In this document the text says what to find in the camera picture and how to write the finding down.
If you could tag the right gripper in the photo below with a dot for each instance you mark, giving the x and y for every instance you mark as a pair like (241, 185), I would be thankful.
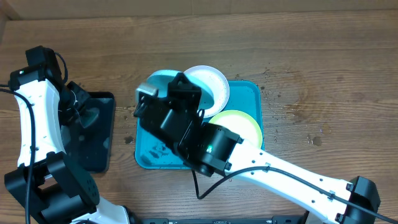
(182, 89)

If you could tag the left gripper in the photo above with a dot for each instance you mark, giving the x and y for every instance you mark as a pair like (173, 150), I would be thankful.
(67, 117)

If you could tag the light blue speckled plate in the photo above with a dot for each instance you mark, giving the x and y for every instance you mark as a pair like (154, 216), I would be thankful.
(161, 78)

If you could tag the pink speckled plate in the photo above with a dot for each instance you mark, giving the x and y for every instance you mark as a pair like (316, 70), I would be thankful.
(214, 86)

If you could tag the green scrub sponge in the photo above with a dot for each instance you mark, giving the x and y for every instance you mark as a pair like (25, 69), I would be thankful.
(89, 117)

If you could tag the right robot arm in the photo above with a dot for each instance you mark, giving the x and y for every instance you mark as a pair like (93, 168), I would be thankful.
(211, 148)

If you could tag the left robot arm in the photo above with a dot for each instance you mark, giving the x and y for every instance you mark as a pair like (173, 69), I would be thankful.
(51, 186)

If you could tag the black water basin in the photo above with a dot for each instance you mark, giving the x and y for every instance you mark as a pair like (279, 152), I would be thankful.
(91, 147)

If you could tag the yellow-green speckled plate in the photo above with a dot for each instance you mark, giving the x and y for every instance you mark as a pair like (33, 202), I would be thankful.
(240, 123)

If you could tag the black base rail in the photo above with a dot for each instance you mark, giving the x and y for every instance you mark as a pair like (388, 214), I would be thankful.
(280, 219)

